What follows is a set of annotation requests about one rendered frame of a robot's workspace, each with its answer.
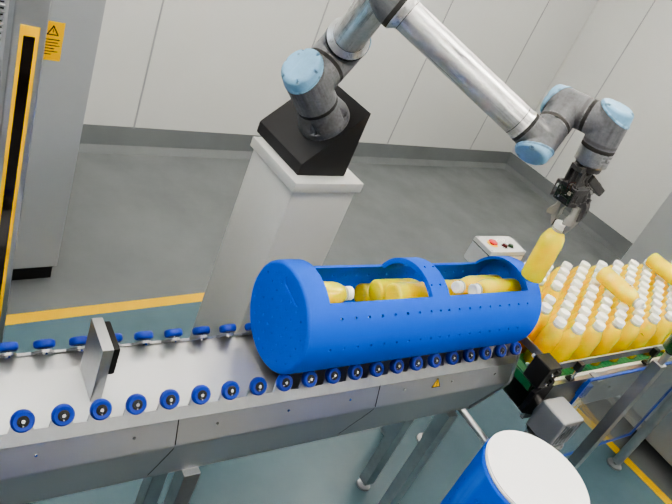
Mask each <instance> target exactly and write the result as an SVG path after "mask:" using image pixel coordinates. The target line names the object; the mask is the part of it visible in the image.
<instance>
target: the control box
mask: <svg viewBox="0 0 672 504"><path fill-rule="evenodd" d="M489 239H495V240H496V241H497V240H498V239H499V241H497V242H498V245H492V244H491V243H490V242H489ZM505 239H506V240H507V241H505ZM500 240H501V241H500ZM503 243H506V244H507V245H508V244H509V243H512V244H513V245H514V247H513V248H511V247H509V246H508V247H507V248H505V247H503V246H502V244H503ZM525 253H526V251H525V250H524V249H523V248H522V247H521V246H519V245H518V244H517V243H516V242H515V241H514V240H513V239H512V238H511V237H510V236H475V238H474V239H473V241H472V243H471V245H470V246H469V248H468V250H467V251H466V253H465V255H464V258H465V259H466V260H467V261H468V262H476V261H478V260H479V259H481V258H484V257H488V256H509V257H513V258H516V259H518V260H521V259H522V257H523V255H524V254H525Z"/></svg>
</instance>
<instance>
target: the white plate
mask: <svg viewBox="0 0 672 504"><path fill-rule="evenodd" d="M485 461H486V465H487V469H488V471H489V474H490V476H491V478H492V480H493V482H494V483H495V485H496V487H497V488H498V490H499V491H500V492H501V494H502V495H503V496H504V497H505V498H506V499H507V500H508V502H509V503H510V504H590V500H589V495H588V492H587V489H586V487H585V484H584V482H583V480H582V479H581V477H580V475H579V474H578V472H577V471H576V470H575V468H574V467H573V466H572V464H571V463H570V462H569V461H568V460H567V459H566V458H565V457H564V456H563V455H562V454H561V453H560V452H559V451H557V450H556V449H555V448H554V447H552V446H551V445H549V444H548V443H546V442H545V441H543V440H541V439H539V438H537V437H535V436H533V435H531V434H528V433H524V432H520V431H514V430H507V431H501V432H498V433H496V434H495V435H493V436H492V437H491V439H490V440H489V441H488V443H487V445H486V449H485Z"/></svg>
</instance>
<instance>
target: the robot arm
mask: <svg viewBox="0 0 672 504"><path fill-rule="evenodd" d="M381 24H382V25H383V26H384V27H385V28H386V29H387V28H395V29H396V30H398V31H399V32H400V33H401V34H402V35H403V36H404V37H405V38H406V39H407V40H408V41H409V42H410V43H411V44H412V45H413V46H415V47H416V48H417V49H418V50H419V51H420V52H421V53H422V54H423V55H424V56H425V57H426V58H427V59H428V60H429V61H430V62H432V63H433V64H434V65H435V66H436V67H437V68H438V69H439V70H440V71H441V72H442V73H443V74H444V75H445V76H446V77H447V78H449V79H450V80H451V81H452V82H453V83H454V84H455V85H456V86H457V87H458V88H459V89H460V90H461V91H462V92H463V93H465V94H466V95H467V96H468V97H469V98H470V99H471V100H472V101H473V102H474V103H475V104H476V105H477V106H478V107H479V108H480V109H482V110H483V111H484V112H485V113H486V114H487V115H488V116H489V117H490V118H491V119H492V120H493V121H494V122H495V123H496V124H497V125H499V126H500V127H501V128H502V129H503V130H504V131H505V132H506V133H507V134H508V135H509V136H510V138H511V139H512V140H513V141H514V142H515V143H516V145H515V152H516V154H517V155H518V157H519V158H520V159H521V160H523V161H524V162H526V163H529V164H532V165H543V164H545V163H547V162H548V160H549V159H550V158H551V157H552V156H553V155H554V153H555V151H556V150H557V148H558V147H559V146H560V144H561V143H562V142H563V140H564V139H565V137H566V136H567V135H568V134H569V133H570V131H571V130H572V128H574V129H576V130H578V131H580V132H582V133H584V134H585V135H584V137H583V139H582V141H581V143H580V145H579V147H578V149H577V151H576V153H575V155H574V157H575V159H576V161H575V162H572V163H571V165H570V167H569V169H568V171H567V173H566V175H565V177H564V178H558V179H557V181H556V183H555V185H554V187H553V189H552V191H551V192H550V195H553V194H554V195H553V197H554V198H555V199H557V202H556V203H555V204H554V205H551V206H549V207H548V208H547V210H546V212H547V213H549V214H552V215H551V225H553V224H554V222H555V220H557V219H559V216H560V215H561V214H562V213H563V210H564V208H565V207H568V208H572V210H571V213H570V214H569V215H568V216H567V217H566V218H564V220H563V222H562V225H565V228H564V230H563V234H566V233H567V232H569V231H570V230H572V229H573V228H574V227H575V226H576V225H577V224H578V223H579V222H580V221H581V220H582V219H583V218H584V217H585V215H586V214H587V213H588V211H589V209H590V204H591V201H592V200H591V196H592V195H593V194H596V195H597V196H601V195H602V194H603V193H604V192H605V190H604V188H603V187H602V185H601V183H600V182H599V181H598V180H597V178H596V177H595V176H594V175H598V174H600V172H601V171H602V170H606V169H607V167H608V165H609V163H611V160H612V158H613V156H614V154H615V152H616V150H617V149H618V147H619V145H620V143H621V141H622V140H623V138H624V136H625V134H626V132H627V130H629V129H630V125H631V123H632V121H633V119H634V113H633V112H632V110H631V109H630V108H628V107H627V106H625V105H624V104H622V103H620V102H618V101H615V100H613V99H610V98H604V99H602V100H601V101H600V100H597V99H595V98H593V97H591V96H588V95H586V94H584V93H582V92H579V91H577V90H575V89H573V88H572V87H569V86H565V85H562V84H558V85H555V86H554V87H553V88H552V89H551V90H550V91H549V92H548V94H547V96H545V98H544V100H543V102H542V104H541V107H540V112H541V113H540V115H539V114H538V113H537V112H535V111H533V110H532V109H531V108H530V107H529V106H528V105H527V104H526V103H525V102H524V101H523V100H522V99H521V98H520V97H519V96H517V95H516V94H515V93H514V92H513V91H512V90H511V89H510V88H509V87H508V86H507V85H506V84H505V83H504V82H503V81H502V80H501V79H500V78H499V77H498V76H497V75H495V74H494V73H493V72H492V71H491V70H490V69H489V68H488V67H487V66H486V65H485V64H484V63H483V62H482V61H481V60H480V59H479V58H478V57H477V56H476V55H475V54H473V53H472V52H471V51H470V50H469V49H468V48H467V47H466V46H465V45H464V44H463V43H462V42H461V41H460V40H459V39H458V38H457V37H456V36H455V35H454V34H452V33H451V32H450V31H449V30H448V29H447V28H446V27H445V26H444V25H443V24H442V23H441V22H440V21H439V20H438V19H437V18H436V17H435V16H434V15H433V14H432V13H430V12H429V11H428V10H427V9H426V8H425V7H424V6H423V5H422V4H421V3H420V2H419V0H353V1H352V3H351V4H350V6H349V7H348V9H347V10H346V12H345V13H344V15H343V16H341V17H338V18H336V19H335V20H333V21H332V22H331V23H330V25H329V26H328V28H327V30H326V31H325V33H324V34H323V35H322V37H321V38H320V39H319V40H318V41H317V42H316V43H315V44H314V45H313V46H312V48H305V50H302V49H300V50H297V51H295V52H294V53H292V54H291V55H290V56H289V57H288V58H287V59H286V61H284V63H283V65H282V68H281V77H282V80H283V84H284V87H285V88H286V90H287V92H288V94H289V96H290V98H291V100H292V102H293V104H294V106H295V108H296V110H297V112H298V127H299V129H300V131H301V133H302V135H303V136H304V137H306V138H307V139H309V140H313V141H323V140H327V139H330V138H333V137H335V136H336V135H338V134H339V133H340V132H342V131H343V130H344V128H345V127H346V126H347V124H348V122H349V119H350V112H349V109H348V107H347V105H346V103H345V102H344V101H343V100H342V99H340V98H339V97H338V96H337V94H336V92H335V88H336V87H337V85H338V84H339V83H340V82H341V81H342V80H343V79H344V78H345V76H346V75H347V74H348V73H349V72H350V71H351V70H352V69H353V67H354V66H355V65H356V64H357V63H358V62H359V61H360V60H361V58H362V57H363V56H365V55H366V53H367V52H368V50H369V48H370V47H371V42H372V39H371V36H372V35H373V34H374V33H375V31H376V30H377V29H378V28H379V27H380V25H381ZM593 174H594V175H593ZM557 183H559V185H558V187H557V189H556V190H555V191H553V190H554V188H555V186H556V184H557ZM578 205H579V206H578ZM577 206H578V207H577Z"/></svg>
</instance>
